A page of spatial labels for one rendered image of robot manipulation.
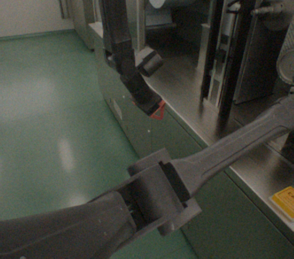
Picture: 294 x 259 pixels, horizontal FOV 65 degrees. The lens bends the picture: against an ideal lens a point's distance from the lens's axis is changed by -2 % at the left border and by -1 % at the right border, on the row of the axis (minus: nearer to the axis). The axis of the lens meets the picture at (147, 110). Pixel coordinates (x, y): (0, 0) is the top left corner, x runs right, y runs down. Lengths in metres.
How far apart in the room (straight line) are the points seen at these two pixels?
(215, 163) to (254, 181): 0.44
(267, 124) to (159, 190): 0.27
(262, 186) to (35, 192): 1.64
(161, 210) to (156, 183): 0.04
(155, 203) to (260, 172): 0.57
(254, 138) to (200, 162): 0.13
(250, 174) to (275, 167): 0.10
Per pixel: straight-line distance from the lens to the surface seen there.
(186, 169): 0.37
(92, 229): 0.18
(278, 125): 0.54
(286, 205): 0.78
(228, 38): 0.98
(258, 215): 0.89
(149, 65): 0.65
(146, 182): 0.34
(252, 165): 0.88
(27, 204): 1.99
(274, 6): 0.94
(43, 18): 5.96
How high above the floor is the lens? 1.49
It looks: 34 degrees down
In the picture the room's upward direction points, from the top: straight up
